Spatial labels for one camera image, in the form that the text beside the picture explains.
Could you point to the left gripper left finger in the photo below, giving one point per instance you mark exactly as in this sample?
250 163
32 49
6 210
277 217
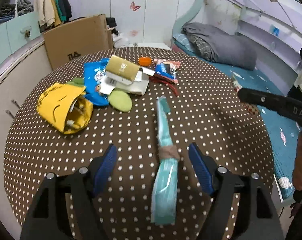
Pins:
87 184

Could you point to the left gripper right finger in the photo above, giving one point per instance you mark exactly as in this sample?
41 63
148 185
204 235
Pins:
219 183

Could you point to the teal toothbrush package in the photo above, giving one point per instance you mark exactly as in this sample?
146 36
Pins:
164 193

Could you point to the yellow paper bag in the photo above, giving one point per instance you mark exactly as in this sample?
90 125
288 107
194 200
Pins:
65 107

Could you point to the blue snack bag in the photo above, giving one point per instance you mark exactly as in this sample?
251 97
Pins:
94 72

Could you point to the gold white box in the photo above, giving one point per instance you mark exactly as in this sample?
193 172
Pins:
126 76

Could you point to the pink blue snack wrapper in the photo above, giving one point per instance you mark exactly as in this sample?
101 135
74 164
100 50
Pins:
167 69

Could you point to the folded grey blanket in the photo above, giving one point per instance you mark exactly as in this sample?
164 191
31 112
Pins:
228 49

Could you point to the green felt leaf coaster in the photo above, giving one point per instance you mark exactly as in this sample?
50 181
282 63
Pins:
117 99

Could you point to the brown polka dot tablecloth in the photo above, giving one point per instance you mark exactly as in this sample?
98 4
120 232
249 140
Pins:
206 111

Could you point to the plaid pillow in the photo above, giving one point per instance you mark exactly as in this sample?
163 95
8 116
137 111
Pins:
202 47

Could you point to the large brown cardboard box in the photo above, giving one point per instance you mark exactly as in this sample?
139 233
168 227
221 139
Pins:
77 38

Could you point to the white plastic bag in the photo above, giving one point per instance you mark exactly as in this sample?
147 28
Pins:
120 40

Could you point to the teal drawer cabinet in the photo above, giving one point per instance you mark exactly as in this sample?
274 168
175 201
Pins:
16 33

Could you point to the hanging jackets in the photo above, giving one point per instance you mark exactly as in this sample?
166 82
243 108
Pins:
53 13

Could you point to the white wall shelf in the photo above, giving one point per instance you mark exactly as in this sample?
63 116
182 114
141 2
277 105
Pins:
252 25

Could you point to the red string strip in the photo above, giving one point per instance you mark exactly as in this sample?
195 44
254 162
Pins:
164 81

